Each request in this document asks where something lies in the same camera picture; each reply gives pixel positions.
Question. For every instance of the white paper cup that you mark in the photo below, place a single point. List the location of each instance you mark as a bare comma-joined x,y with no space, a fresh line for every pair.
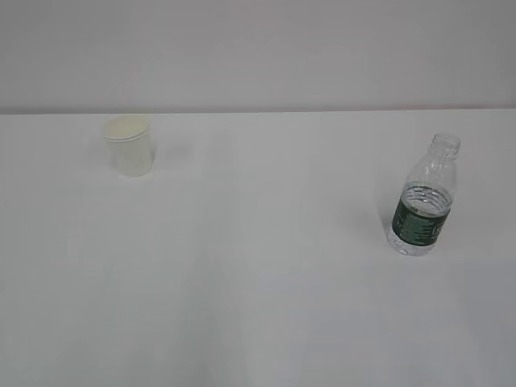
128,138

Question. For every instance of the clear water bottle green label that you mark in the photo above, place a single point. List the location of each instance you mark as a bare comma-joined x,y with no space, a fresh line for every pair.
426,198

